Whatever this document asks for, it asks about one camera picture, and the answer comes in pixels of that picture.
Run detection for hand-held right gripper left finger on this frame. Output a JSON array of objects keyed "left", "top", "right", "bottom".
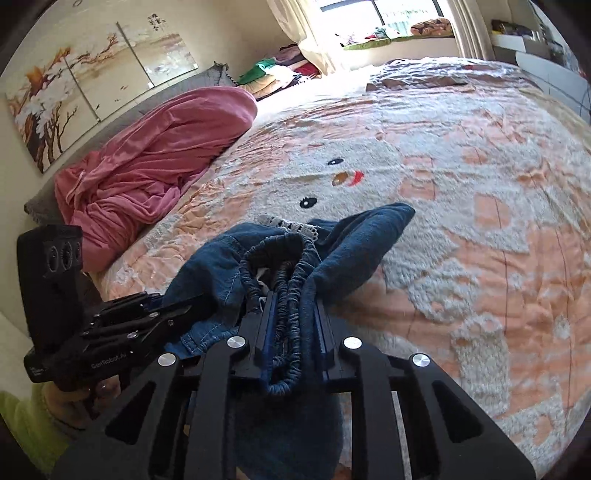
[{"left": 51, "top": 291, "right": 279, "bottom": 480}]

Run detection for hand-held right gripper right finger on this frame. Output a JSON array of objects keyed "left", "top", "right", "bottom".
[{"left": 315, "top": 299, "right": 537, "bottom": 480}]

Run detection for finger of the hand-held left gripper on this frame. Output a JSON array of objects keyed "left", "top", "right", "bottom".
[
  {"left": 91, "top": 291, "right": 163, "bottom": 325},
  {"left": 79, "top": 294, "right": 219, "bottom": 357}
]

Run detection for blue pants with white lace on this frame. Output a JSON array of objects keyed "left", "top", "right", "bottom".
[{"left": 161, "top": 202, "right": 417, "bottom": 480}]

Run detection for person's green sleeved left forearm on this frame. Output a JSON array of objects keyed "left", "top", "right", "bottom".
[{"left": 0, "top": 390, "right": 71, "bottom": 476}]

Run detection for person's left hand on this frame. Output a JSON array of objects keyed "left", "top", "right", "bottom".
[{"left": 45, "top": 375, "right": 123, "bottom": 431}]

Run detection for pink quilt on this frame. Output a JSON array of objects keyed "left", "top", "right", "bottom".
[{"left": 54, "top": 87, "right": 258, "bottom": 273}]

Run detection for peach and white printed blanket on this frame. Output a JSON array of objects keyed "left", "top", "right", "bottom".
[{"left": 88, "top": 58, "right": 591, "bottom": 468}]

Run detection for grey fringed cushion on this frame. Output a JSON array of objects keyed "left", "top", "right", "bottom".
[{"left": 196, "top": 62, "right": 238, "bottom": 88}]

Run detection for tree painting panel with calligraphy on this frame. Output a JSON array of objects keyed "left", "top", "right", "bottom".
[{"left": 115, "top": 2, "right": 200, "bottom": 89}]

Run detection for pile of colourful clothes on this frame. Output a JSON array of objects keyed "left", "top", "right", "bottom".
[{"left": 235, "top": 43, "right": 325, "bottom": 101}]

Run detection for cream curtain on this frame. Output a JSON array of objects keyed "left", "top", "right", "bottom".
[{"left": 267, "top": 0, "right": 352, "bottom": 78}]

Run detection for brown patterned quilt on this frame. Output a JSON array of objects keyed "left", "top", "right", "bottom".
[{"left": 365, "top": 58, "right": 523, "bottom": 93}]

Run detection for green windowsill mat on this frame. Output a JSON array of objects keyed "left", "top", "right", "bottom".
[{"left": 342, "top": 17, "right": 459, "bottom": 51}]

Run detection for white dresser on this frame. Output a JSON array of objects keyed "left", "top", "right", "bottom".
[{"left": 491, "top": 18, "right": 591, "bottom": 121}]

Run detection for white pleated curtain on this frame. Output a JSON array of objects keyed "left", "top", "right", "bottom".
[{"left": 450, "top": 0, "right": 498, "bottom": 61}]

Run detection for tree painting wall panel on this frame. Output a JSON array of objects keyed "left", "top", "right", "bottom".
[
  {"left": 6, "top": 59, "right": 101, "bottom": 175},
  {"left": 64, "top": 22, "right": 156, "bottom": 121}
]

